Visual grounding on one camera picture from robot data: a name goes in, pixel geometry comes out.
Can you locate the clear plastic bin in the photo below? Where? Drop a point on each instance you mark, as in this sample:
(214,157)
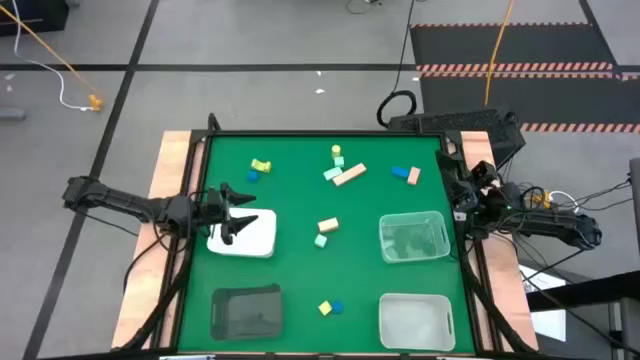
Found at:
(415,237)

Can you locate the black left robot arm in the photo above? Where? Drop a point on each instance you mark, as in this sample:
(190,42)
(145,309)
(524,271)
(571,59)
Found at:
(125,202)

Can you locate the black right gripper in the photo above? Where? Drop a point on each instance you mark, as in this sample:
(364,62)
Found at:
(462,192)

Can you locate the small blue block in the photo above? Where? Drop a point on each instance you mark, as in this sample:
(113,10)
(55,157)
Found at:
(253,176)

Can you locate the black cabinet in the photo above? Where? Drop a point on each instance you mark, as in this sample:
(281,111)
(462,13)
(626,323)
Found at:
(35,17)

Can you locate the white opaque plastic bin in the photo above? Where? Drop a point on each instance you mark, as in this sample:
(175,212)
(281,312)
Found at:
(260,240)

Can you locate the blue wedge block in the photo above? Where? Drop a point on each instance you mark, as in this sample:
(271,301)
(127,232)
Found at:
(338,307)

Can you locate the mint rectangular block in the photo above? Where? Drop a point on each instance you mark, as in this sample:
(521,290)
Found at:
(332,173)

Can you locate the black computer case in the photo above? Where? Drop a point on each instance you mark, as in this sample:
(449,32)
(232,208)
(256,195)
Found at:
(450,121)

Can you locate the dark smoky plastic bin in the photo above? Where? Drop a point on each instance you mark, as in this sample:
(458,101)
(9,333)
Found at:
(247,315)

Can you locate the grey post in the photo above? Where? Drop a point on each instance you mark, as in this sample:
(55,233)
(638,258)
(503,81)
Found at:
(635,200)

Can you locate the yellow square block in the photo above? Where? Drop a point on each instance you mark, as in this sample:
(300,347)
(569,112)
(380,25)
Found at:
(325,308)

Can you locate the black desk bar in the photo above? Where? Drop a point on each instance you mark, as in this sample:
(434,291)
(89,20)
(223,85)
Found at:
(590,290)

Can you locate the frosted white plastic bin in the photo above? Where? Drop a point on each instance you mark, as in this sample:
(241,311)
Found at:
(415,322)

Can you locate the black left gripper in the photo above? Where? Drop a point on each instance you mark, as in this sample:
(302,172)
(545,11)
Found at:
(215,207)

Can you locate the short wooden block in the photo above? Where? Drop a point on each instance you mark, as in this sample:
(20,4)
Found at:
(413,175)
(328,225)

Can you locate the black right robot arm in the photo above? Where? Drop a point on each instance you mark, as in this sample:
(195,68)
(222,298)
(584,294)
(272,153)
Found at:
(550,225)

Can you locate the black hazard-striped floor mat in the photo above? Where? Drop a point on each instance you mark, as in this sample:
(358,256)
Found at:
(550,100)
(550,47)

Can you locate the small mint cube block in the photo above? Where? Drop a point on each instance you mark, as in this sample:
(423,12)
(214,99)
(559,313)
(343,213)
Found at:
(339,161)

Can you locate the long wooden block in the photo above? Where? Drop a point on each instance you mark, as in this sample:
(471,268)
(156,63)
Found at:
(349,174)

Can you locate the blue rectangular block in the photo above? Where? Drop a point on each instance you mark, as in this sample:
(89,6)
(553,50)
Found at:
(400,172)

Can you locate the yellow arch block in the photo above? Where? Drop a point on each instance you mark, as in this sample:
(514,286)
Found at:
(261,165)

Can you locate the white board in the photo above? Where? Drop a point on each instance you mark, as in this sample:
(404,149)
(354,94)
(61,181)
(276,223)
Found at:
(547,320)

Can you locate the yellow cylinder block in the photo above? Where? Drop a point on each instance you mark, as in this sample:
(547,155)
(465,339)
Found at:
(336,150)

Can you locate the green table mat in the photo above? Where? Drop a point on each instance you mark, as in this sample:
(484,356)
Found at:
(300,280)

